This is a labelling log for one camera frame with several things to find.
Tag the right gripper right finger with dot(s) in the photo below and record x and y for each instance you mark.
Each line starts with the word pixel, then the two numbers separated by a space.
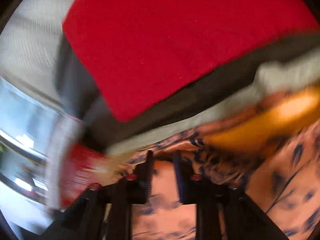
pixel 199 190

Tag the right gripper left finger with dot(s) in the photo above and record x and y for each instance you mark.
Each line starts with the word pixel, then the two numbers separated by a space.
pixel 132 189

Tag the orange floral garment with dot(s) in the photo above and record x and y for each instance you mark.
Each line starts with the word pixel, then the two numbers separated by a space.
pixel 271 150

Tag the red gift box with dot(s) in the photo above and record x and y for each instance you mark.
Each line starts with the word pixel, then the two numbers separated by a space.
pixel 81 167

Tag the dark brown leather sofa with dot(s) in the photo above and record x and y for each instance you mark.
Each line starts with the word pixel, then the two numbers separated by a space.
pixel 81 98

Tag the white padded cushion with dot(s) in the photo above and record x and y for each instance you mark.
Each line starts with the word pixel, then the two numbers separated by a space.
pixel 66 132

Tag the woven rattan seat mat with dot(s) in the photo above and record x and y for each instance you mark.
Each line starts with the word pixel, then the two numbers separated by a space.
pixel 273 83

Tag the silver refrigerator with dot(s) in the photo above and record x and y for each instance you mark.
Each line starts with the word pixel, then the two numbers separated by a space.
pixel 26 129

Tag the red knitted blanket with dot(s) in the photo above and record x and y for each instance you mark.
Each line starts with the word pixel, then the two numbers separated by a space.
pixel 140 52

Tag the beige dotted curtain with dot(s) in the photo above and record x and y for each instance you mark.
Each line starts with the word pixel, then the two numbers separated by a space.
pixel 30 45

